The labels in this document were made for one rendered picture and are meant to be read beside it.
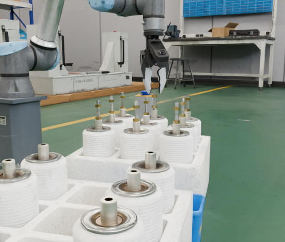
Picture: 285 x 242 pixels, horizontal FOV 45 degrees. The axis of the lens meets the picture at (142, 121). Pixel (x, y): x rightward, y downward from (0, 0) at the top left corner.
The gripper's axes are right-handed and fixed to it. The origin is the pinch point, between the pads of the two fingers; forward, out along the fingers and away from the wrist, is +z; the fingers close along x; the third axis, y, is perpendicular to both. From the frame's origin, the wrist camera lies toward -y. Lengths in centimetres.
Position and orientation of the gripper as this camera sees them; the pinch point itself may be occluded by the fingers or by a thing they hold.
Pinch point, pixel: (154, 90)
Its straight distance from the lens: 121.9
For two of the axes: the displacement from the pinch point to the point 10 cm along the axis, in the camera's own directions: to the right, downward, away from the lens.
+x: -9.7, 0.5, -2.5
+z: 0.0, 9.8, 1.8
